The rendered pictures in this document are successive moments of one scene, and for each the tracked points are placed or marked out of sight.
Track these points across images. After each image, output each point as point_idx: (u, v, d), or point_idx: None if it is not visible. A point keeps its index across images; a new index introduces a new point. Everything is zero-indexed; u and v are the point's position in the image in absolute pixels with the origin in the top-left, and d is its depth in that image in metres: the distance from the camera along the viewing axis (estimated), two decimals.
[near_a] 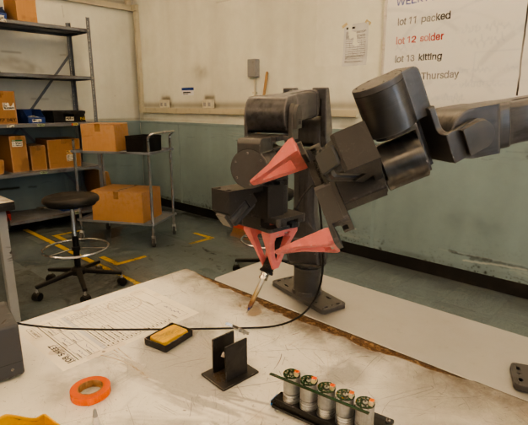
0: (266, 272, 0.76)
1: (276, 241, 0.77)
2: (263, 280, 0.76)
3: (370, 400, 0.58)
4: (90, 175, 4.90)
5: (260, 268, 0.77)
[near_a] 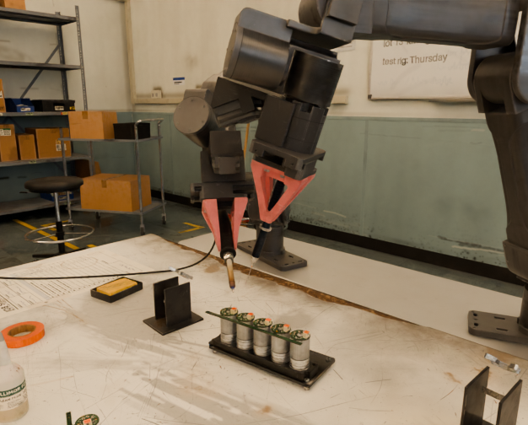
0: (233, 250, 0.67)
1: (225, 224, 0.71)
2: (231, 260, 0.66)
3: (304, 331, 0.54)
4: (81, 166, 4.87)
5: (224, 248, 0.67)
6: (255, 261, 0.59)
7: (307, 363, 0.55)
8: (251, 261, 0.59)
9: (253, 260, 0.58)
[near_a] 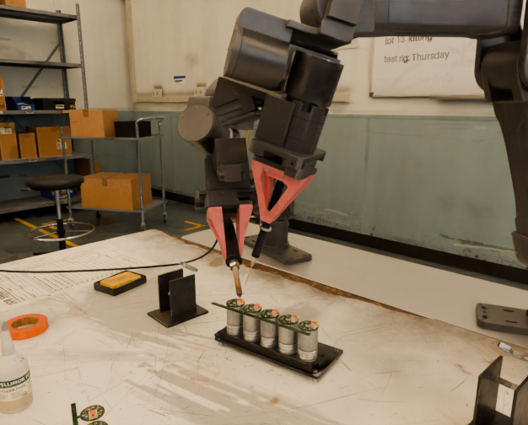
0: (239, 257, 0.66)
1: (229, 232, 0.70)
2: (237, 267, 0.66)
3: (313, 322, 0.54)
4: (82, 164, 4.86)
5: (229, 255, 0.66)
6: (255, 261, 0.59)
7: (315, 353, 0.54)
8: (251, 261, 0.59)
9: (253, 260, 0.58)
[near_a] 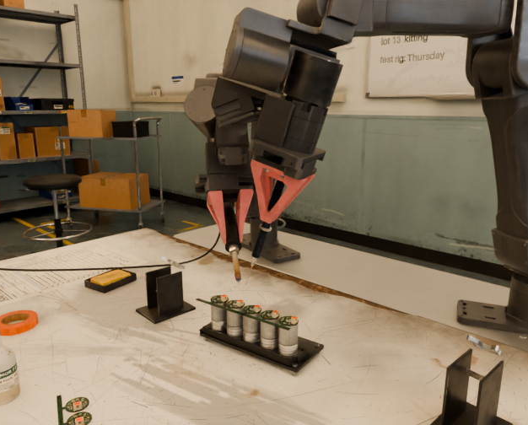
0: (239, 243, 0.66)
1: (230, 217, 0.70)
2: (237, 252, 0.65)
3: (293, 317, 0.55)
4: (80, 164, 4.87)
5: (229, 240, 0.66)
6: (255, 261, 0.59)
7: (295, 348, 0.56)
8: (251, 261, 0.59)
9: (253, 260, 0.58)
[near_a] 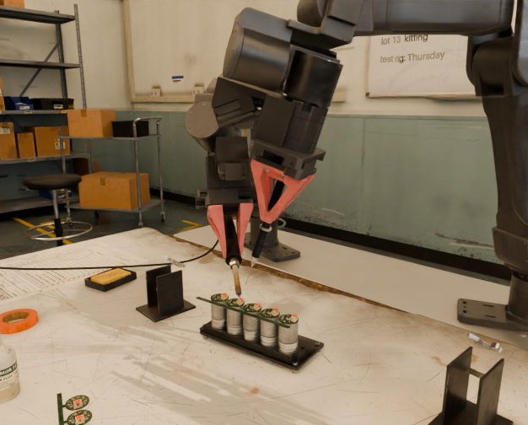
0: (239, 256, 0.67)
1: (230, 230, 0.70)
2: (237, 266, 0.66)
3: (293, 315, 0.55)
4: (80, 164, 4.87)
5: (229, 254, 0.66)
6: (255, 261, 0.59)
7: (295, 346, 0.56)
8: (251, 261, 0.59)
9: (253, 260, 0.58)
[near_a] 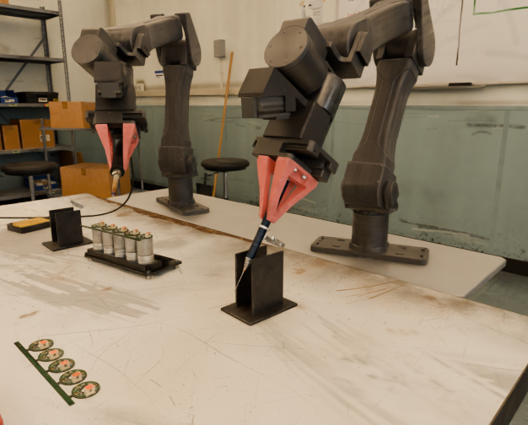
0: (121, 168, 0.78)
1: (119, 150, 0.82)
2: (118, 175, 0.78)
3: (147, 232, 0.68)
4: (66, 157, 5.00)
5: (113, 165, 0.78)
6: (249, 265, 0.56)
7: (150, 258, 0.68)
8: (247, 265, 0.55)
9: (250, 262, 0.55)
